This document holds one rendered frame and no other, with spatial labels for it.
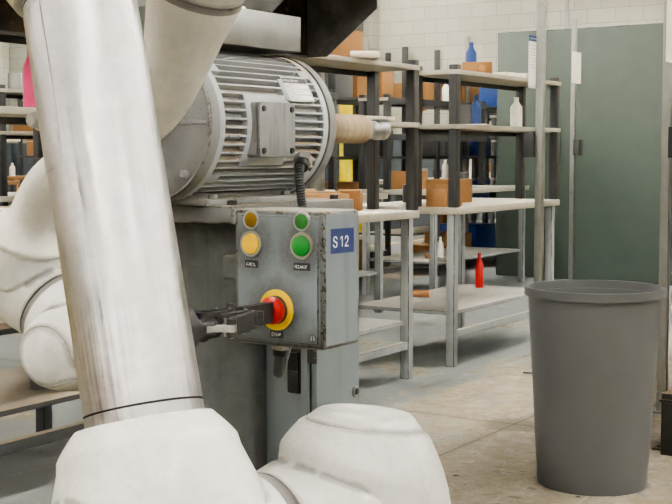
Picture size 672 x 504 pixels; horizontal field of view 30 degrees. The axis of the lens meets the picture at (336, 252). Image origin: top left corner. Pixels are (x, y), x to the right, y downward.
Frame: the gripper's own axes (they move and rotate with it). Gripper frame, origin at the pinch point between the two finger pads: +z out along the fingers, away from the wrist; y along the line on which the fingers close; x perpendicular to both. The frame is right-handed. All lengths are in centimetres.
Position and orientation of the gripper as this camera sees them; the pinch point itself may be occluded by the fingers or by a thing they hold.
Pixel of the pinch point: (254, 314)
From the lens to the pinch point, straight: 178.6
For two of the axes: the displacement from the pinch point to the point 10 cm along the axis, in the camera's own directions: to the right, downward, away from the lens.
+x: -0.1, -10.0, -0.8
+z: 5.4, -0.7, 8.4
